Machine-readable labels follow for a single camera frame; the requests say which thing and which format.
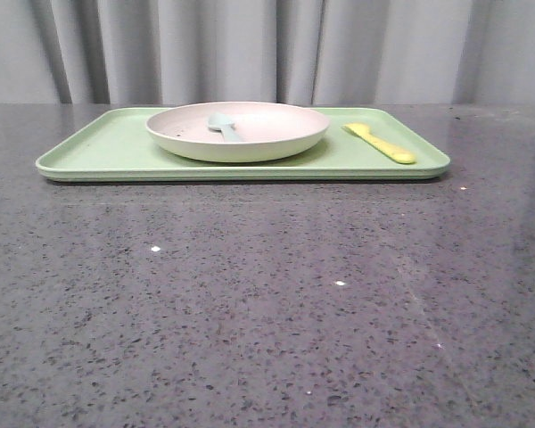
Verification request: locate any light blue plastic spoon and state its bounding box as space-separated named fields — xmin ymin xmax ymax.
xmin=207 ymin=112 xmax=244 ymax=143

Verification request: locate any light green plastic tray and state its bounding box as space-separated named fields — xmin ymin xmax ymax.
xmin=36 ymin=107 xmax=450 ymax=182

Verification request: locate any cream white round plate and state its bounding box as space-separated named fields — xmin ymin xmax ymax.
xmin=145 ymin=102 xmax=330 ymax=163

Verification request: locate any yellow plastic fork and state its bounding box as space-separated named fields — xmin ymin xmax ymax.
xmin=342 ymin=122 xmax=416 ymax=165

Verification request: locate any grey pleated curtain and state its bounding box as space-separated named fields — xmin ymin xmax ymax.
xmin=0 ymin=1 xmax=535 ymax=105

